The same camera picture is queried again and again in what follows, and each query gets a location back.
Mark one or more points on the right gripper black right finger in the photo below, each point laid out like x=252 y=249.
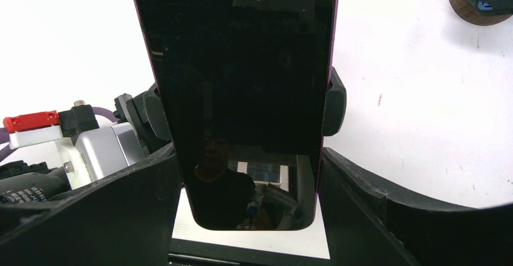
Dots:
x=370 y=220

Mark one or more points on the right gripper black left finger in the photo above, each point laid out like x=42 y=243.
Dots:
x=126 y=218

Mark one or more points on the black round-base phone stand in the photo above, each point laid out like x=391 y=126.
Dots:
x=334 y=104

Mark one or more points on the purple-edged black smartphone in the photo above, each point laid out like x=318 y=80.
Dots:
x=244 y=87

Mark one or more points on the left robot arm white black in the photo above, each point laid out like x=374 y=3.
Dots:
x=21 y=182

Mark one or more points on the brown wooden round phone stand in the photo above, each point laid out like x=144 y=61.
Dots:
x=471 y=4

